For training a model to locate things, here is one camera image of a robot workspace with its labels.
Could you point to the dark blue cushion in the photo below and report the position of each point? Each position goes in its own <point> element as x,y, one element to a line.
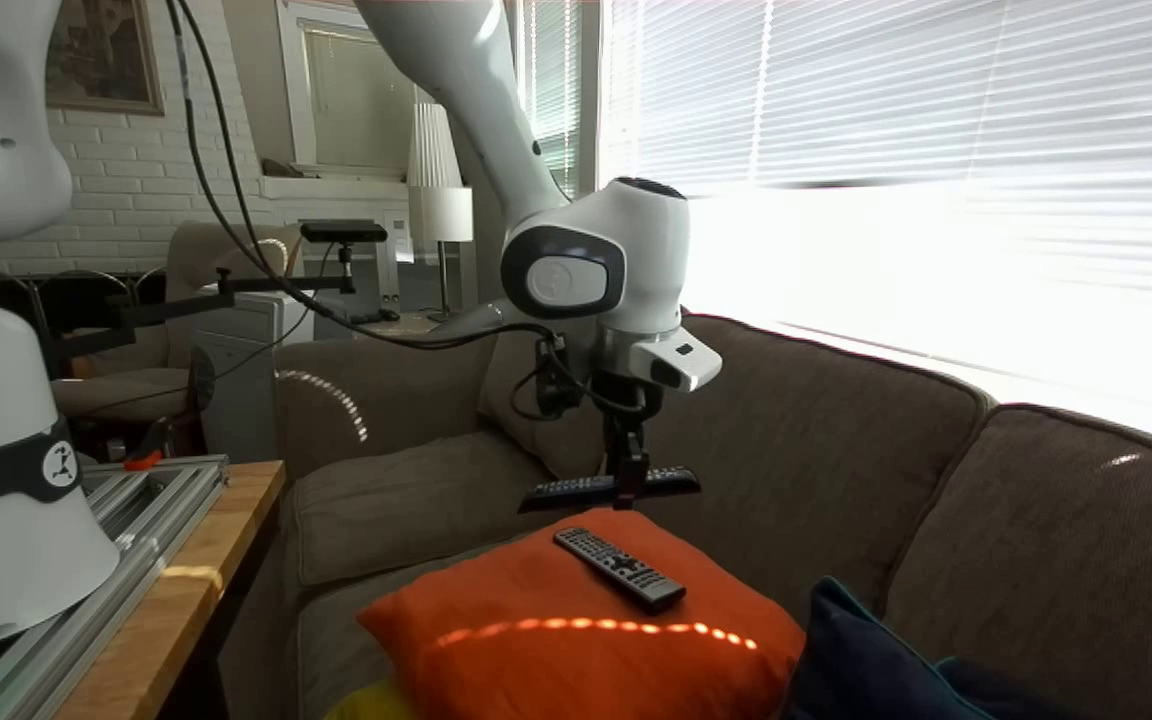
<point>862,670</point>

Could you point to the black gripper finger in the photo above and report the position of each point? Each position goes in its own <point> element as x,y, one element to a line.
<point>670,482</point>
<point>571,493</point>

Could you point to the white table lamp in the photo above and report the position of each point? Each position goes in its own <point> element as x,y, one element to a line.
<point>437,201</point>

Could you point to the brown fabric sofa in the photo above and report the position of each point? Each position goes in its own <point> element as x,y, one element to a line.
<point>1011,538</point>

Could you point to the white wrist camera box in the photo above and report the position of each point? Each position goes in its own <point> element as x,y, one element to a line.
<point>678,356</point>

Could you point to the black remote control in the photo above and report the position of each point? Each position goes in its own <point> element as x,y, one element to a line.
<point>625,572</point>

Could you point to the framed wall picture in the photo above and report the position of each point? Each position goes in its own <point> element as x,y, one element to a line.
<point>101,59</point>

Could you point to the wooden table with aluminium rails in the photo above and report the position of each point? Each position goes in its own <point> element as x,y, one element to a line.
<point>150,643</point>

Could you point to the orange cushion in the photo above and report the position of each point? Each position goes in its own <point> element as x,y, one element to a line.
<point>534,634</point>

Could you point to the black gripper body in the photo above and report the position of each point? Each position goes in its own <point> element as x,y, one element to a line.
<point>625,410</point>

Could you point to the beige armchair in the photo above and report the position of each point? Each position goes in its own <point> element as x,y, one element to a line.
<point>150,376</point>

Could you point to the yellow cushion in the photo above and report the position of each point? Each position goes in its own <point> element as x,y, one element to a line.
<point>378,702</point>

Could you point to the white window blinds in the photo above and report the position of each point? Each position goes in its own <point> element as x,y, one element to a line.
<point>950,181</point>

